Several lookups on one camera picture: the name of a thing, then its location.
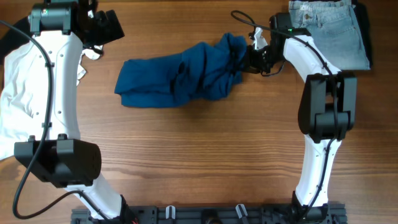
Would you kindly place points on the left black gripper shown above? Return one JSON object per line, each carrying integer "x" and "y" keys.
{"x": 107, "y": 34}

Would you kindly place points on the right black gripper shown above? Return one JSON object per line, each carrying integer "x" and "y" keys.
{"x": 253, "y": 60}

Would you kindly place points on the blue polo shirt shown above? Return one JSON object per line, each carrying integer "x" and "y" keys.
{"x": 202, "y": 71}

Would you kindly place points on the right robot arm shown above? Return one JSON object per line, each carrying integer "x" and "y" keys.
{"x": 326, "y": 113}

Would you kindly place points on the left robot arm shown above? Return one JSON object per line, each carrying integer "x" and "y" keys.
{"x": 61, "y": 30}

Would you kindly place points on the black garment at left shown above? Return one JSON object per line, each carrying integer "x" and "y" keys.
{"x": 13, "y": 40}

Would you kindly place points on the folded light blue jeans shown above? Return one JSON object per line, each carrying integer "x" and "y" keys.
{"x": 335, "y": 31}

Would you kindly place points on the white printed t-shirt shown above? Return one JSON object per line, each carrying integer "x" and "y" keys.
{"x": 23, "y": 99}

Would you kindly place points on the black folded garment under jeans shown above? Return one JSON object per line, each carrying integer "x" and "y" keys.
{"x": 361, "y": 13}

